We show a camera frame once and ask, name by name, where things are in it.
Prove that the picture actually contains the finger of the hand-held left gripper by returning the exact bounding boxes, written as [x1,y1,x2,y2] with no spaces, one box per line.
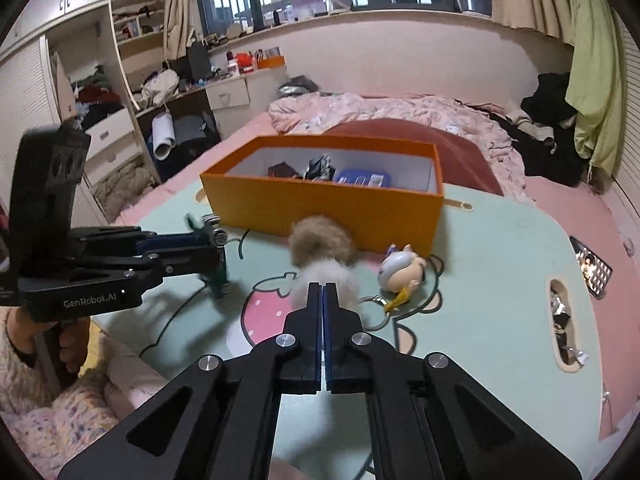
[75,251,223,291]
[70,225,223,256]

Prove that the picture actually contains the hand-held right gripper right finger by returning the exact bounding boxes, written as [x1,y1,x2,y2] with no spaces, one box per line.
[324,282,583,480]

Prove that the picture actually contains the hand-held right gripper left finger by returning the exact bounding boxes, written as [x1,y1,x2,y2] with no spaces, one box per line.
[57,282,325,480]

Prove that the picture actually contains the beige and white fur pompom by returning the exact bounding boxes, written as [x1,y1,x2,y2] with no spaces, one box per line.
[287,215,361,313]

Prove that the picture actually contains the doll head keychain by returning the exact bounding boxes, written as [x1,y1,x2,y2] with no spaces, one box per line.
[360,242,428,331]

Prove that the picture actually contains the orange cardboard box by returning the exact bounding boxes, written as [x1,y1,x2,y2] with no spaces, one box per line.
[200,135,445,258]

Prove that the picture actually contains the person's left forearm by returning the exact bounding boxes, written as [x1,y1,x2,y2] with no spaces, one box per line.
[0,332,121,456]

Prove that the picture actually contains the person's left hand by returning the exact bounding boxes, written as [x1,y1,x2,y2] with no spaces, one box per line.
[5,307,94,376]

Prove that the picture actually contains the beige folded quilt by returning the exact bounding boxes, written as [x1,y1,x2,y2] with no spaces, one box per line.
[94,157,157,206]

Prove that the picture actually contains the rolled white paper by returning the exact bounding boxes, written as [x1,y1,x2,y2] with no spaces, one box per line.
[151,112,177,160]

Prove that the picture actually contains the white open wardrobe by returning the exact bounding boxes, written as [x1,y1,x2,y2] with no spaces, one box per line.
[0,0,166,226]

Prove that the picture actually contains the person's pink clothing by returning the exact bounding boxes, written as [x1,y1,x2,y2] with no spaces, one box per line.
[102,340,171,418]

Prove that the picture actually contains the dark red small item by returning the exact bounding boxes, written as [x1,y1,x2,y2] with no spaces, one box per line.
[268,161,303,179]

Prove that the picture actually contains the blue packet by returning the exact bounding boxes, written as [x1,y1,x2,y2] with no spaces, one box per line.
[334,169,392,188]

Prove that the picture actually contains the white cloth bundle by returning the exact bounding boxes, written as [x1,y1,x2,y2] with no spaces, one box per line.
[140,69,180,108]

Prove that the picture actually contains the white drawer cabinet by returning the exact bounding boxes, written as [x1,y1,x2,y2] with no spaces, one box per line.
[205,65,291,111]

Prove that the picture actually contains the black and silver wrapper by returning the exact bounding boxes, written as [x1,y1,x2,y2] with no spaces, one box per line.
[302,155,335,181]

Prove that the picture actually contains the black bag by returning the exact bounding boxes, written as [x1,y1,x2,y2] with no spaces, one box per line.
[187,42,213,78]

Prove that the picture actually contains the grey cloth bundle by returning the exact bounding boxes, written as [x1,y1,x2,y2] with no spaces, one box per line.
[277,76,320,98]

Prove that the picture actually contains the pink floral blanket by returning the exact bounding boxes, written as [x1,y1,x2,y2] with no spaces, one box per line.
[268,92,516,181]

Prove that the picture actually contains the beige curtain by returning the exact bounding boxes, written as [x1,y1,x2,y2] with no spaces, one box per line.
[487,0,573,43]
[162,0,203,61]

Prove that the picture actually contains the black smartphone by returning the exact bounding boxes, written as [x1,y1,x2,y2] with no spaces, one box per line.
[570,236,613,301]

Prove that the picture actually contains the pile of black clothes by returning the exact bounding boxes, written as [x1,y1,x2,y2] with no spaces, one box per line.
[487,72,591,188]

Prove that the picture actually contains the grey beige garment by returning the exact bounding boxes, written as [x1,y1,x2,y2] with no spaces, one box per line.
[502,110,557,153]

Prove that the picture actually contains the light green hanging cloth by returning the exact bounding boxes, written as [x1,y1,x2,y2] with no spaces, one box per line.
[565,0,628,181]

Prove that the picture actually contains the white slatted wardrobe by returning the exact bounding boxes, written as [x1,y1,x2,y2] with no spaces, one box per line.
[616,20,640,191]

